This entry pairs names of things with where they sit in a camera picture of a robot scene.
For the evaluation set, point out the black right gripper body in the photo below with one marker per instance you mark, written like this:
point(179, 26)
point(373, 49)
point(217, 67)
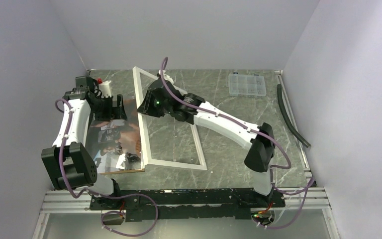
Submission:
point(153, 107)

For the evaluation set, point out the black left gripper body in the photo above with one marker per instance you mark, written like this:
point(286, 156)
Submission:
point(104, 109)

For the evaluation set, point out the white wooden picture frame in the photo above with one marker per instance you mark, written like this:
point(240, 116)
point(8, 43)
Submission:
point(167, 142)

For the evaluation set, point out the glossy photo print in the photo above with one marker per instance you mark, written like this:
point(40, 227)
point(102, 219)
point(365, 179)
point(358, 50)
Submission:
point(96, 141)

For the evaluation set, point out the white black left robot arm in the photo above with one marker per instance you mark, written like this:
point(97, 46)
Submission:
point(69, 165)

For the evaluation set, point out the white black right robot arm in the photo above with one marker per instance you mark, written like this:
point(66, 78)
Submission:
point(258, 140)

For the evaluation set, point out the brown wooden backing board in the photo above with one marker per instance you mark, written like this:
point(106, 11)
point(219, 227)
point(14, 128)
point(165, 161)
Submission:
point(123, 153)

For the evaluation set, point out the clear plastic compartment box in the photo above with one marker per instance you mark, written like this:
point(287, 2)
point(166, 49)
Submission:
point(246, 85)

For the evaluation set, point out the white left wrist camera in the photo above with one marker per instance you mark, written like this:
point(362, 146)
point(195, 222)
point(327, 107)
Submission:
point(105, 88)

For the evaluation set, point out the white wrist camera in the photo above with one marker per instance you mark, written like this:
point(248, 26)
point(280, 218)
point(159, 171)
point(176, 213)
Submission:
point(169, 79)
point(105, 88)

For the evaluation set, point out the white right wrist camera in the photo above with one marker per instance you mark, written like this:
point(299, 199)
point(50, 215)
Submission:
point(169, 79)

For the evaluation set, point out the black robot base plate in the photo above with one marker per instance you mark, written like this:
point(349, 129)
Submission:
point(238, 203)

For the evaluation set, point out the aluminium extrusion rail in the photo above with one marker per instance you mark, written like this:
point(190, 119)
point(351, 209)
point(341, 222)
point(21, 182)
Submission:
point(60, 202)

